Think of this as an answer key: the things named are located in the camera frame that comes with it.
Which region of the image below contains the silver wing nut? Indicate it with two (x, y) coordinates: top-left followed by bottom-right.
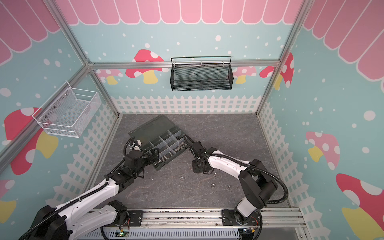
(175, 145), (185, 152)

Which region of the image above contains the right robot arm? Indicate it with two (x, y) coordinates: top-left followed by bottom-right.
(183, 135), (289, 226)

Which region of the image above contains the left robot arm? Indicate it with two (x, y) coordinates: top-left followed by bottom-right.
(20, 138), (160, 240)

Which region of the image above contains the grey plastic organizer box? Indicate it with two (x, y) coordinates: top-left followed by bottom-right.
(129, 115), (187, 171)

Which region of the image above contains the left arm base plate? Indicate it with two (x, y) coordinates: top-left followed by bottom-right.
(113, 210), (144, 227)

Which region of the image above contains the aluminium mounting rail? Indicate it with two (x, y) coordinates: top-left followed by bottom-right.
(78, 208), (311, 240)

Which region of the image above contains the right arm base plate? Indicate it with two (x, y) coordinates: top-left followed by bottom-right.
(221, 209), (263, 226)

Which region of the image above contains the white wire mesh basket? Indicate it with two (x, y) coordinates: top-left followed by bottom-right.
(32, 82), (102, 138)

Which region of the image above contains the black wire mesh basket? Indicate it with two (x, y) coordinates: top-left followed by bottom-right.
(170, 56), (234, 91)

